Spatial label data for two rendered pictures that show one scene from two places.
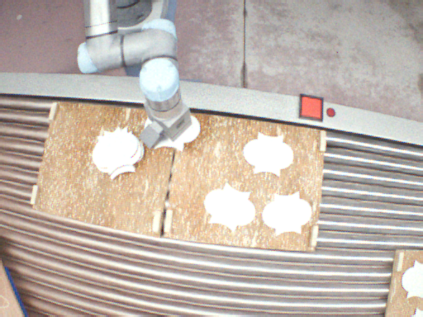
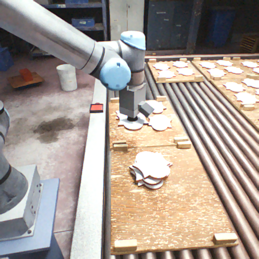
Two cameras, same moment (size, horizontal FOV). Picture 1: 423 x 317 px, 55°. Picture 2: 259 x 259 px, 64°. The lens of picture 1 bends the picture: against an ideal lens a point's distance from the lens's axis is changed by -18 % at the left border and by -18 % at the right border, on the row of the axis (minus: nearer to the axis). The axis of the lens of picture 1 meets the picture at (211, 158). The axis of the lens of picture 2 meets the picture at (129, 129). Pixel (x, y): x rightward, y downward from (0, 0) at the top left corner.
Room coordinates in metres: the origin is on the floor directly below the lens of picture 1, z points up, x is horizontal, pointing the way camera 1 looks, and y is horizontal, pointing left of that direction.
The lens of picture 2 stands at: (0.60, 0.73, 1.51)
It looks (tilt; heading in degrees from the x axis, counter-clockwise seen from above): 36 degrees down; 254
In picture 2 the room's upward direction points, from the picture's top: straight up
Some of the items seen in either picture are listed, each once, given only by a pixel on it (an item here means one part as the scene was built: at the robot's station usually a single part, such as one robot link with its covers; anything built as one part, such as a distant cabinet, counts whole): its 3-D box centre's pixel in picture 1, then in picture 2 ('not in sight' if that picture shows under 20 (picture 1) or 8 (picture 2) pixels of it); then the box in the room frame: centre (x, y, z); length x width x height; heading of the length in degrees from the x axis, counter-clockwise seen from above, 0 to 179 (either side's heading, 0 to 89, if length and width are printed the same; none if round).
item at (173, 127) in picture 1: (159, 119); (137, 98); (0.39, 0.11, 1.17); 0.12 x 0.09 x 0.16; 132
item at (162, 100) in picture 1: (160, 83); (131, 51); (0.41, 0.09, 1.33); 0.09 x 0.08 x 0.11; 2
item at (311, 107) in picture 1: (311, 107); (96, 108); (0.50, -0.30, 0.92); 0.06 x 0.06 x 0.01; 78
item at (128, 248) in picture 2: (54, 111); (125, 245); (0.54, 0.48, 0.95); 0.06 x 0.02 x 0.03; 167
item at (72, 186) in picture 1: (100, 164); (161, 187); (0.37, 0.31, 0.93); 0.41 x 0.35 x 0.02; 77
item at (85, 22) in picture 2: not in sight; (83, 22); (0.12, -4.70, 0.72); 0.50 x 0.38 x 0.16; 166
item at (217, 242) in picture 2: (35, 195); (224, 238); (0.28, 0.53, 0.95); 0.06 x 0.02 x 0.03; 167
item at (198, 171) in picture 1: (249, 182); (143, 121); (0.29, -0.10, 0.93); 0.41 x 0.35 x 0.02; 79
